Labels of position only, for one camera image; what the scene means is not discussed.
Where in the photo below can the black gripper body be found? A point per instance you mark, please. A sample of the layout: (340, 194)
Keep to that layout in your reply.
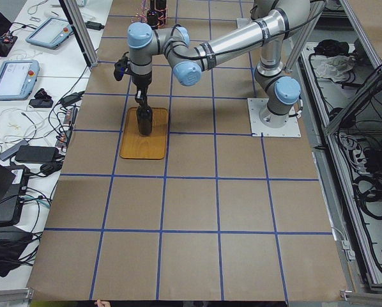
(142, 80)

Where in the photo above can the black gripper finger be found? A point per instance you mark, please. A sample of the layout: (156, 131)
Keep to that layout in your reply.
(141, 98)

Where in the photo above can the dark wine bottle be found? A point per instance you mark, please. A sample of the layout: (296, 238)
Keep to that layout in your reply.
(152, 15)
(161, 8)
(144, 115)

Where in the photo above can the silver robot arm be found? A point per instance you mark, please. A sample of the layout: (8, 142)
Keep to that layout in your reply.
(276, 21)

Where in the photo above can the wooden rectangular tray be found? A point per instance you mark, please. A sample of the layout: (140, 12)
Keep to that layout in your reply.
(152, 147)

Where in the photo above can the small black webcam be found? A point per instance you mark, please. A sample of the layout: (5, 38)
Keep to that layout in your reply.
(41, 99)

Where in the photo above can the far blue teach pendant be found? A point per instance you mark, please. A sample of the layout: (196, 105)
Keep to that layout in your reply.
(51, 34)

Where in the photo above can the blue teach pendant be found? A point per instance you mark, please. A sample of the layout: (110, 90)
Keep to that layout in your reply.
(51, 34)
(17, 79)

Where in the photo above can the black power adapter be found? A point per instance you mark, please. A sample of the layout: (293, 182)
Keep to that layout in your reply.
(35, 154)

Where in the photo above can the near blue teach pendant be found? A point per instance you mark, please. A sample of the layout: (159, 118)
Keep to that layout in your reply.
(17, 79)

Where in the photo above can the black laptop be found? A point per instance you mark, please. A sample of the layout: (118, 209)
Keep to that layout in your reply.
(13, 185)

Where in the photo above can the white crumpled cloth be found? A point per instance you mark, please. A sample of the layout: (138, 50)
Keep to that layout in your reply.
(336, 68)

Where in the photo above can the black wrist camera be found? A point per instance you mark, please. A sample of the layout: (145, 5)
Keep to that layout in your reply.
(120, 67)

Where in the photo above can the copper wire bottle basket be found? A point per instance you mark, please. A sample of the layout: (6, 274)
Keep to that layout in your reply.
(140, 16)

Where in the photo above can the aluminium frame post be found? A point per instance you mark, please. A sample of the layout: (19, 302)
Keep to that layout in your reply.
(75, 19)

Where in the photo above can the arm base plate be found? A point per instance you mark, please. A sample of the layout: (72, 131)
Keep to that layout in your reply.
(263, 123)

